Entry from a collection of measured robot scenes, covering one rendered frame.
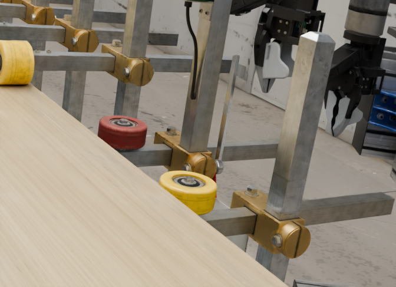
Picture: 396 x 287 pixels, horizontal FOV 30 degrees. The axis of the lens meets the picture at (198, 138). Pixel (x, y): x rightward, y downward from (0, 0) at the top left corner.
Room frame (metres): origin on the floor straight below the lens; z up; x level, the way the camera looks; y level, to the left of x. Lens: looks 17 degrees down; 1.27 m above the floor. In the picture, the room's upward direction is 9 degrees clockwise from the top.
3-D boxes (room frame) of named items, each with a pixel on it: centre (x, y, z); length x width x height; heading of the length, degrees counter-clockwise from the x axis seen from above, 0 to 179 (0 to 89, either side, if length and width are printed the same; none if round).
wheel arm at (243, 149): (1.28, -0.04, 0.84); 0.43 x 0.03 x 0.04; 125
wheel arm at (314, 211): (1.06, -0.16, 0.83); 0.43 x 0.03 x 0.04; 125
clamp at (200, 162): (1.22, 0.02, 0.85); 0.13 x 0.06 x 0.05; 35
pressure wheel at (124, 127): (1.17, 0.13, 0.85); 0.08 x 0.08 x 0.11
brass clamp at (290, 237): (1.02, -0.12, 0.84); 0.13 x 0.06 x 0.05; 35
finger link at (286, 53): (1.24, -0.12, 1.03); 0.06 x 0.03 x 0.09; 55
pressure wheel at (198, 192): (0.95, 0.00, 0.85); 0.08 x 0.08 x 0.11
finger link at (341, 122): (1.45, -0.30, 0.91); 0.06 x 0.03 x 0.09; 125
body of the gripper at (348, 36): (1.46, -0.29, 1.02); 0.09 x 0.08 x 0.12; 125
